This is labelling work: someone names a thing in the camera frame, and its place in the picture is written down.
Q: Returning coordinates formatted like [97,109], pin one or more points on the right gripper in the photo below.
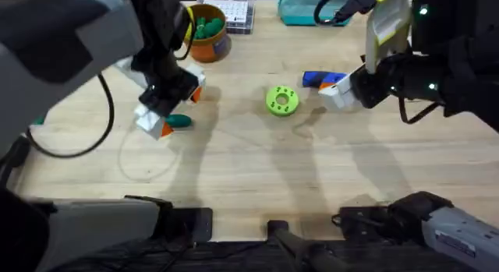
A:
[390,79]

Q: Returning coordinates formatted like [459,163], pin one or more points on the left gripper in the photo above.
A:
[163,85]

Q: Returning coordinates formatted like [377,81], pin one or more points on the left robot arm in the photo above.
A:
[58,38]

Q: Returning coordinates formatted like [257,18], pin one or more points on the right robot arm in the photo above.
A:
[460,233]

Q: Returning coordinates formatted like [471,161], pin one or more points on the green vegetable toy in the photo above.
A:
[179,121]

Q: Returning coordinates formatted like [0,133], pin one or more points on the orange tub with green toys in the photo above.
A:
[208,48]

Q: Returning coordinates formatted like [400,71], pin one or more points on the green disc with holes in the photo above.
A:
[273,102]

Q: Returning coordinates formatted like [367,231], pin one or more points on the right wrist upright plate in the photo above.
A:
[386,30]

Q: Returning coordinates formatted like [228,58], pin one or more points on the teal zip bag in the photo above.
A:
[304,9]

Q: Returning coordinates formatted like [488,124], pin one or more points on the clear plastic parts box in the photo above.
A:
[232,11]

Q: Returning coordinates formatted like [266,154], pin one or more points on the small green toy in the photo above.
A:
[39,120]

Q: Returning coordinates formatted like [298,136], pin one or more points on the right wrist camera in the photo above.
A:
[432,26]

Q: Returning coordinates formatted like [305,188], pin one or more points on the black rail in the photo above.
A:
[234,256]

